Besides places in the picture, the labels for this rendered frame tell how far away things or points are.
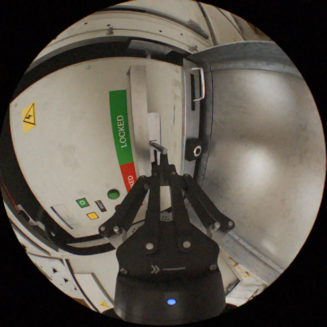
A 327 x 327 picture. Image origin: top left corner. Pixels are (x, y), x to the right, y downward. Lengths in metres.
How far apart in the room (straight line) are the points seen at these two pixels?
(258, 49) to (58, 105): 0.40
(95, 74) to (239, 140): 0.35
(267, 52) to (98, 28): 0.32
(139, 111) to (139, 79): 0.06
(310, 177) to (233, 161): 0.23
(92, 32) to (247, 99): 0.35
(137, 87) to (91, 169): 0.19
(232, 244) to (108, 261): 0.51
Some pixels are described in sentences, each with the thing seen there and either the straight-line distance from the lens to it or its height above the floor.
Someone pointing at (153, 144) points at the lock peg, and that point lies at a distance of 0.23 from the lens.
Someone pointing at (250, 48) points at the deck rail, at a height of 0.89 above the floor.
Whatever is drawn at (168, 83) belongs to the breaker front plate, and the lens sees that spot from 0.26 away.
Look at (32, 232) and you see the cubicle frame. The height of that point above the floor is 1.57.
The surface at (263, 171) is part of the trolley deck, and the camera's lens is 0.28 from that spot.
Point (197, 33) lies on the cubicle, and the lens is 0.40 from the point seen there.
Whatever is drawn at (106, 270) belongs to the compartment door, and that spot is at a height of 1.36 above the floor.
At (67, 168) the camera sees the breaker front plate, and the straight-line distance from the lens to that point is 0.25.
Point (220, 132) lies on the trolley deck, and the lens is 0.30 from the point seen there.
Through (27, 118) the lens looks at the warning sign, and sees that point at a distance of 0.30.
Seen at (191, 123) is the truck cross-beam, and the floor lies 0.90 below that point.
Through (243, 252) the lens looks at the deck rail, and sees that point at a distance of 0.47.
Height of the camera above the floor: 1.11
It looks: 26 degrees down
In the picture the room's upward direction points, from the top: 106 degrees counter-clockwise
